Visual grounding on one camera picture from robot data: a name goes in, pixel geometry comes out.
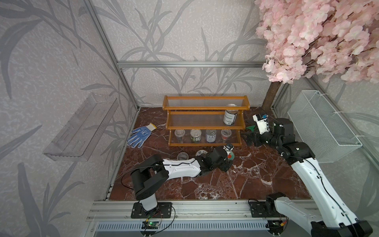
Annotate tomato lid jar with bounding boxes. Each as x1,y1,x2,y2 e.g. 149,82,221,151
195,150,208,156
227,151,235,161

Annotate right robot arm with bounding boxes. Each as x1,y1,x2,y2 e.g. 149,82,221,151
244,114,373,237

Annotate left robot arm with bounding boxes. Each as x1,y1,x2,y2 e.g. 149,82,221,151
130,144,234,212

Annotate orange wooden three-tier shelf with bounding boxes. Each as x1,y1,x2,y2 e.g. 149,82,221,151
162,95,250,147

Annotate purple label tin can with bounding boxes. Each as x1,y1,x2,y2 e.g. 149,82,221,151
206,129,217,143

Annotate right circuit board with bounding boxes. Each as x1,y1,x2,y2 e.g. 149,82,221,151
267,221,287,229

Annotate circuit board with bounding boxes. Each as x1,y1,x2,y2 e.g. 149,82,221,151
142,221,159,230
267,221,287,229

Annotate blue white work glove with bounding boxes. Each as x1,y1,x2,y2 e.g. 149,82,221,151
127,123,157,148

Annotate left circuit board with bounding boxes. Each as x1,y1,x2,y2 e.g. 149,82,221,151
142,221,159,230

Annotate pink cherry blossom tree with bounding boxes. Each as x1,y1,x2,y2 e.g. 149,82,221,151
255,1,379,110

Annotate green wooden-handled garden trowel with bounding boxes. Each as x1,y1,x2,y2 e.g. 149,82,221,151
246,125,256,132

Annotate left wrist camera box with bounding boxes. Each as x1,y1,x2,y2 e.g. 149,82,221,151
224,143,234,152

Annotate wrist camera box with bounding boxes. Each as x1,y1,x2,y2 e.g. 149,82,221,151
253,114,270,135
224,143,234,152

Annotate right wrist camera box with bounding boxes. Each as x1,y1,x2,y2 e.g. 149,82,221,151
253,114,270,135

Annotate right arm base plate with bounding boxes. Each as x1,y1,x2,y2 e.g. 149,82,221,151
248,199,275,218

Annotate white wire mesh basket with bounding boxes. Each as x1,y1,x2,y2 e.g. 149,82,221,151
288,90,362,163

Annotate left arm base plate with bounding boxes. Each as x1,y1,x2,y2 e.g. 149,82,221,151
131,202,172,219

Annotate aluminium front rail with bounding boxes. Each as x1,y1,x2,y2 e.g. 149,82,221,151
86,199,276,222

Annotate aluminium wall frame bar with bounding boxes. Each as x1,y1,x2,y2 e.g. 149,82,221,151
117,61,264,69

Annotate clear acrylic wall shelf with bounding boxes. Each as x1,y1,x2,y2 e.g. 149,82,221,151
43,93,119,162

